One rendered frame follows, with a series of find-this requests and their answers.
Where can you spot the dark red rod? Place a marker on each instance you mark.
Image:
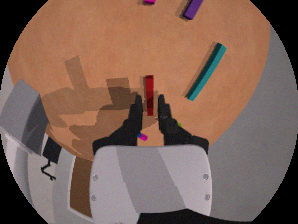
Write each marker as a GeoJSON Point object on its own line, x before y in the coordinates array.
{"type": "Point", "coordinates": [149, 94]}

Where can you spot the turquoise rod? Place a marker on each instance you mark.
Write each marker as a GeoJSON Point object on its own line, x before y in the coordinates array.
{"type": "Point", "coordinates": [207, 71]}

